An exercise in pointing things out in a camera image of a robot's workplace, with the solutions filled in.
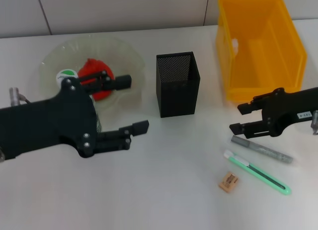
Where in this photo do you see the mint green utility knife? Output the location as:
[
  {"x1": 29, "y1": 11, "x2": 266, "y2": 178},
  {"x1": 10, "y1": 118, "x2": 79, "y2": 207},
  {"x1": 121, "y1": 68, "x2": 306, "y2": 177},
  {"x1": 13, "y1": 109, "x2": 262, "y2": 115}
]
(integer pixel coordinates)
[{"x1": 223, "y1": 150, "x2": 292, "y2": 196}]

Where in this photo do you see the yellow plastic bin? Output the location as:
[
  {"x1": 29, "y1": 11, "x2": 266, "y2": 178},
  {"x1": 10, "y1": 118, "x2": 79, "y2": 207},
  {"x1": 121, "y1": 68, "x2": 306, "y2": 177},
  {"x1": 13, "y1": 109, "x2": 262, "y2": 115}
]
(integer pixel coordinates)
[{"x1": 215, "y1": 0, "x2": 308, "y2": 102}]

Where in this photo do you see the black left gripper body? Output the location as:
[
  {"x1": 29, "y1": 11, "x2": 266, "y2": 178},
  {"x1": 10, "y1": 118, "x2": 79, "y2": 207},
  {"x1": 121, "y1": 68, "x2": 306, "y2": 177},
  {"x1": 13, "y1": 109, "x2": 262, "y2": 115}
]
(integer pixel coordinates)
[{"x1": 0, "y1": 78, "x2": 100, "y2": 162}]

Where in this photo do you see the grey glitter pen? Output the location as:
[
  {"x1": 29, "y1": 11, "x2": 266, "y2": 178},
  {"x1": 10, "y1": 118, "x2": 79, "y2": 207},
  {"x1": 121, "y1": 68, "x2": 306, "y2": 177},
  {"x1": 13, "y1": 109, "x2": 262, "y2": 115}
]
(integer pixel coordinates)
[{"x1": 231, "y1": 135, "x2": 294, "y2": 164}]

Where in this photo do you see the white paper ball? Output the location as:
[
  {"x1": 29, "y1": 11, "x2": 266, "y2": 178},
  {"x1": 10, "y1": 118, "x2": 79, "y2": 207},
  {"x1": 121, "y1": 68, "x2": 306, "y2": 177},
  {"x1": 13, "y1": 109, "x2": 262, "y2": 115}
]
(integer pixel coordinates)
[{"x1": 231, "y1": 38, "x2": 240, "y2": 55}]

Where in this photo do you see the red orange fruit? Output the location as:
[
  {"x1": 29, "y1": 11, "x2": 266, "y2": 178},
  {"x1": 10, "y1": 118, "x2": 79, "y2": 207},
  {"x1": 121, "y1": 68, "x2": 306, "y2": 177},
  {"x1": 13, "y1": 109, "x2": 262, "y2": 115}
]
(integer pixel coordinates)
[{"x1": 77, "y1": 57, "x2": 116, "y2": 102}]

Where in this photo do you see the black mesh pen holder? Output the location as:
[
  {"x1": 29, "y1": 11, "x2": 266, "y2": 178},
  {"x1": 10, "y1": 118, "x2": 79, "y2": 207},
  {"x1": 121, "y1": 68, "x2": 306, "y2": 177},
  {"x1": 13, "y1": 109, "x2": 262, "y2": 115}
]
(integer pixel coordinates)
[{"x1": 156, "y1": 51, "x2": 201, "y2": 118}]

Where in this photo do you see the tan eraser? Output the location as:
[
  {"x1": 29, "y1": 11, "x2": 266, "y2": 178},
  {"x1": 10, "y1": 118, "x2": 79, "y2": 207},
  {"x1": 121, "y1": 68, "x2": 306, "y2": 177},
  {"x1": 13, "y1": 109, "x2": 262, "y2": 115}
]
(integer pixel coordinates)
[{"x1": 218, "y1": 171, "x2": 241, "y2": 193}]

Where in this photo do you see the clear glass fruit plate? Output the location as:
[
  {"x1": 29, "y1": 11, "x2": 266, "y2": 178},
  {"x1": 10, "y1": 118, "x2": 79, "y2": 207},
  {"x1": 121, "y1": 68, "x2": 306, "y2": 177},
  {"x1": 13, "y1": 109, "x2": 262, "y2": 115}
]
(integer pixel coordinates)
[{"x1": 39, "y1": 37, "x2": 147, "y2": 133}]

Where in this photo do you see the gripper cable with plugs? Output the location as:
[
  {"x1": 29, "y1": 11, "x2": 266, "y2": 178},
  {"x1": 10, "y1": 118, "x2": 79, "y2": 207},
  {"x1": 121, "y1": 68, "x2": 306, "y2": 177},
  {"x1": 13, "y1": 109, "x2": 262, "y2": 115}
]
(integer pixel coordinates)
[
  {"x1": 310, "y1": 110, "x2": 318, "y2": 136},
  {"x1": 9, "y1": 87, "x2": 32, "y2": 107}
]

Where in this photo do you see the clear green-label water bottle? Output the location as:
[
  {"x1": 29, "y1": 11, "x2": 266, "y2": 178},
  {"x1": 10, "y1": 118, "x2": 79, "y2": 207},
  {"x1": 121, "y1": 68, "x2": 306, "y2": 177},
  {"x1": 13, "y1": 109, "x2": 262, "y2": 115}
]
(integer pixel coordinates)
[{"x1": 55, "y1": 69, "x2": 103, "y2": 135}]

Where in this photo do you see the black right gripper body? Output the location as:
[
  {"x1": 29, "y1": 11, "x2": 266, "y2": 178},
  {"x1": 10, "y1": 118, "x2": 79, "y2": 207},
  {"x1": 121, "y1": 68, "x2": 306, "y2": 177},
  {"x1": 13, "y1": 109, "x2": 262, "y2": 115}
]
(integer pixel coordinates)
[{"x1": 260, "y1": 87, "x2": 318, "y2": 138}]

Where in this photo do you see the right gripper cable with plugs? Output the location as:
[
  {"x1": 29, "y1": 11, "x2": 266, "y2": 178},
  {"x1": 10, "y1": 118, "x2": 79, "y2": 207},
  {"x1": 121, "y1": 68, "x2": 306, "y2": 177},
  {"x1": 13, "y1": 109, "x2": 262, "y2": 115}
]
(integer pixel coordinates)
[{"x1": 310, "y1": 110, "x2": 318, "y2": 136}]

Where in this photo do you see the left gripper cable with plugs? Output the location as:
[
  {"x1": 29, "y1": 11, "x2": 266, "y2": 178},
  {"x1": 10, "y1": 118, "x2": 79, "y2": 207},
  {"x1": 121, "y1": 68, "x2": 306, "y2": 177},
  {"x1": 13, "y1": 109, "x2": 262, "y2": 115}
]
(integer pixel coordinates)
[{"x1": 9, "y1": 87, "x2": 32, "y2": 107}]

